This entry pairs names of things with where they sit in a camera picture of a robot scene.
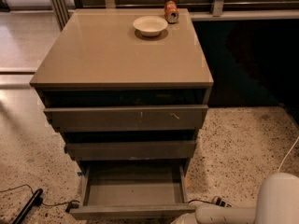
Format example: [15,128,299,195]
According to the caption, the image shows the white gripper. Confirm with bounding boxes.
[171,213,197,224]

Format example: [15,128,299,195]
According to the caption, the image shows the grey bottom drawer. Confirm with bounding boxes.
[70,161,194,220]

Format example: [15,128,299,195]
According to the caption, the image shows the grey drawer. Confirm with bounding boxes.
[65,141,196,161]
[44,105,207,133]
[70,161,194,220]

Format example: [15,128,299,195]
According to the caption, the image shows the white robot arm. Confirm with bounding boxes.
[171,173,299,224]

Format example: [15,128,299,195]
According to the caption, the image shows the grey middle drawer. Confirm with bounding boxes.
[65,141,196,161]

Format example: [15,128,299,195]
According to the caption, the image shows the grey top drawer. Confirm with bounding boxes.
[44,105,207,133]

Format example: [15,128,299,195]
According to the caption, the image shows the grey three-drawer cabinet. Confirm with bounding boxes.
[29,7,215,173]

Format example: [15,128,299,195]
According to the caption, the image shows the black power strip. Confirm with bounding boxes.
[212,196,233,207]

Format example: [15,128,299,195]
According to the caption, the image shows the black power adapter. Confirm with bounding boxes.
[65,202,79,213]

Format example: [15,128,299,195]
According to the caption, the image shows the black stand foot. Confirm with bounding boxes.
[12,189,43,224]

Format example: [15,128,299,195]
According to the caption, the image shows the white bowl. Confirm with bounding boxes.
[133,16,168,37]

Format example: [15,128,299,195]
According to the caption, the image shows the orange soda can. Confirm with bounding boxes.
[164,1,179,23]

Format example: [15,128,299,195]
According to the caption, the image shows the white cable with plug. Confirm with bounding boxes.
[277,135,299,174]

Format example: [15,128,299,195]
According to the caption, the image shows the black thin cable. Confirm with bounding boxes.
[0,184,80,207]

